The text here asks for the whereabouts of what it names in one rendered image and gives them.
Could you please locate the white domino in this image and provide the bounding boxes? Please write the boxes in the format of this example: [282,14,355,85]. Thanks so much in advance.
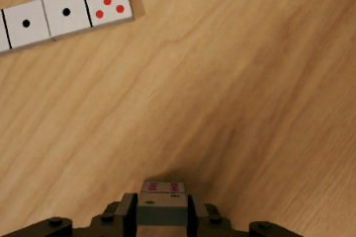
[43,0,134,40]
[0,0,56,56]
[136,182,188,226]

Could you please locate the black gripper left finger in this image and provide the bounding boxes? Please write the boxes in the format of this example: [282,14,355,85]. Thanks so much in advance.
[1,194,137,237]

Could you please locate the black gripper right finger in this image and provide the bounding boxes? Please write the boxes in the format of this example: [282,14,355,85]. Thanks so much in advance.
[187,195,304,237]

